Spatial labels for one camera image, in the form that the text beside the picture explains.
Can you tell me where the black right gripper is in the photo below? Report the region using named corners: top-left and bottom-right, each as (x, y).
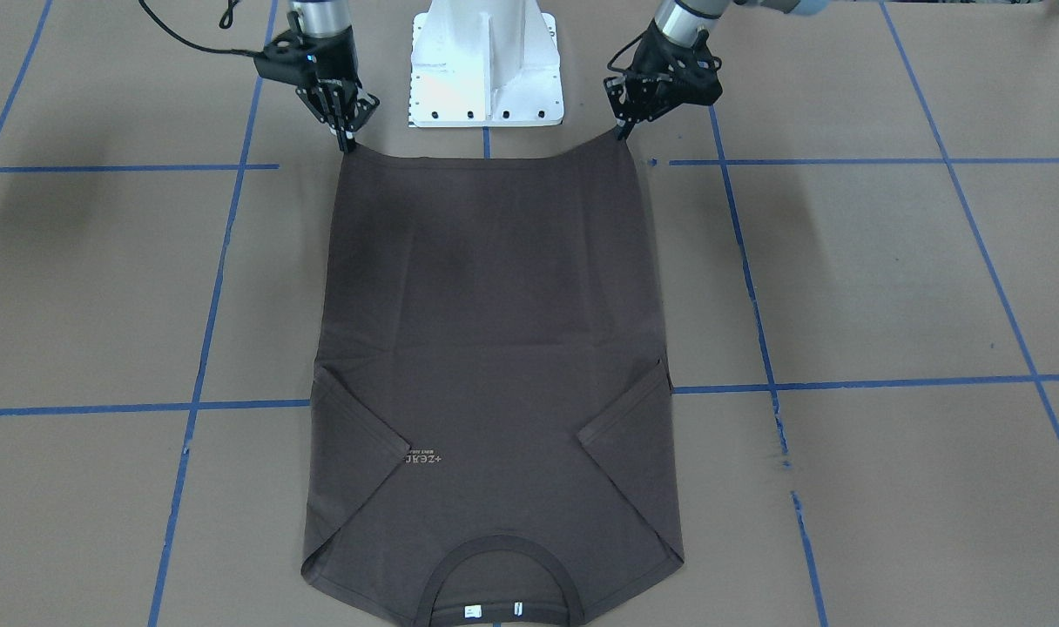
top-left (253, 26), bottom-right (380, 154)

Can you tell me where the brown paper table cover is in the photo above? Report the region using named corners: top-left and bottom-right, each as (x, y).
top-left (0, 1), bottom-right (1059, 626)

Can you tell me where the dark brown t-shirt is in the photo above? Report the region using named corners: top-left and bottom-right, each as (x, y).
top-left (301, 132), bottom-right (685, 626)

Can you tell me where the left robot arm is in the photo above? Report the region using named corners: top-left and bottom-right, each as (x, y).
top-left (603, 1), bottom-right (731, 140)

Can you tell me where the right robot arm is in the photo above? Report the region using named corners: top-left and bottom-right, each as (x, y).
top-left (253, 1), bottom-right (380, 153)

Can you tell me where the white metal mount base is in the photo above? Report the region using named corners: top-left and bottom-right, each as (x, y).
top-left (408, 1), bottom-right (566, 128)

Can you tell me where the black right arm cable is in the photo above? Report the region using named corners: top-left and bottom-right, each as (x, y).
top-left (138, 0), bottom-right (274, 58)

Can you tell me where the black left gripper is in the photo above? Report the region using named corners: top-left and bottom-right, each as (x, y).
top-left (603, 23), bottom-right (722, 140)

